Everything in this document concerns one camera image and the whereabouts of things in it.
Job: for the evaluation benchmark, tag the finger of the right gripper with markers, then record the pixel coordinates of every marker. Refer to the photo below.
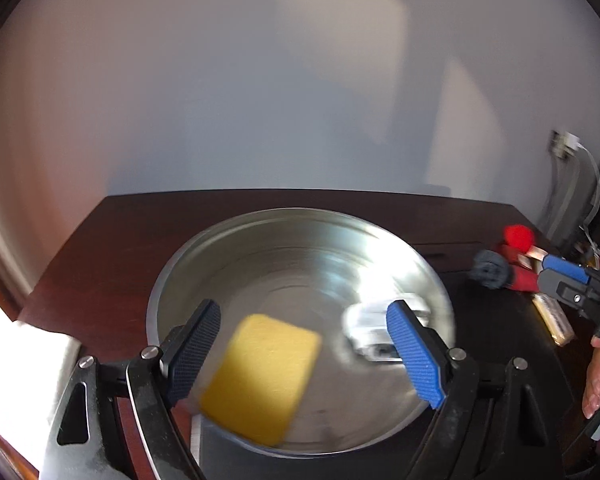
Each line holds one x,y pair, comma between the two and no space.
565,265

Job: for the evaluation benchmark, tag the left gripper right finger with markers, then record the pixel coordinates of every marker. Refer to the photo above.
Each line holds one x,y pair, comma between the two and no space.
423,353

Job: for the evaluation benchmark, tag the person right hand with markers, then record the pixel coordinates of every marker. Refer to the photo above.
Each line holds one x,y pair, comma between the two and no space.
591,395

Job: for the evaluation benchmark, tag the wall power outlet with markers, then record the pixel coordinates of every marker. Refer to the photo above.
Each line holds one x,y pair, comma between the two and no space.
564,144

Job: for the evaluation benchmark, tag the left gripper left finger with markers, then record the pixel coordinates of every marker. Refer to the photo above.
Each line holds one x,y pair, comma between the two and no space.
186,348

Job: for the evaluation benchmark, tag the cracker pack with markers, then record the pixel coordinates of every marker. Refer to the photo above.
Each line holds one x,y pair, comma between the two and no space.
554,318

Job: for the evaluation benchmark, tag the stainless steel bowl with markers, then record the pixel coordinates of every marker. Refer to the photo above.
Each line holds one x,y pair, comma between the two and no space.
322,272

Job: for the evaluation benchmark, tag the yellow sponge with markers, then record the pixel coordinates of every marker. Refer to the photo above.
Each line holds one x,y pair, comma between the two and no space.
262,378

